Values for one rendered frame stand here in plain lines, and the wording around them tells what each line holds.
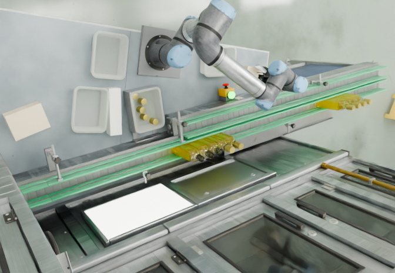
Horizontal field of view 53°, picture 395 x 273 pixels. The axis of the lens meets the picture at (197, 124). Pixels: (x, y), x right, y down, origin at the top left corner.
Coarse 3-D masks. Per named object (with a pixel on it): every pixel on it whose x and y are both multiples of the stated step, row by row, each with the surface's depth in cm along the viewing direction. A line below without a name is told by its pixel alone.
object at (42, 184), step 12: (372, 84) 287; (324, 96) 268; (288, 108) 249; (252, 120) 233; (216, 132) 219; (168, 144) 209; (180, 144) 208; (120, 156) 199; (132, 156) 197; (144, 156) 197; (84, 168) 188; (96, 168) 186; (48, 180) 179; (24, 192) 169
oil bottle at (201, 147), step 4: (188, 144) 209; (192, 144) 207; (196, 144) 207; (200, 144) 206; (204, 144) 206; (196, 148) 203; (200, 148) 201; (204, 148) 201; (208, 148) 203; (200, 152) 201; (204, 156) 202
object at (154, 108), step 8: (152, 88) 207; (144, 96) 213; (152, 96) 215; (160, 96) 210; (136, 104) 211; (152, 104) 216; (160, 104) 211; (136, 112) 212; (152, 112) 217; (160, 112) 213; (136, 120) 213; (160, 120) 215; (136, 128) 206; (144, 128) 211; (152, 128) 211
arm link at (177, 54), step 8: (176, 40) 196; (168, 48) 197; (176, 48) 192; (184, 48) 194; (192, 48) 199; (160, 56) 202; (168, 56) 195; (176, 56) 194; (184, 56) 196; (168, 64) 199; (176, 64) 195; (184, 64) 197
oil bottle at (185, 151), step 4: (184, 144) 210; (172, 148) 213; (176, 148) 209; (180, 148) 205; (184, 148) 204; (188, 148) 203; (192, 148) 202; (172, 152) 215; (176, 152) 210; (180, 152) 206; (184, 152) 203; (188, 152) 199; (192, 152) 198; (196, 152) 199; (180, 156) 207; (184, 156) 204; (188, 156) 200; (192, 156) 198; (188, 160) 201; (192, 160) 199; (196, 160) 200
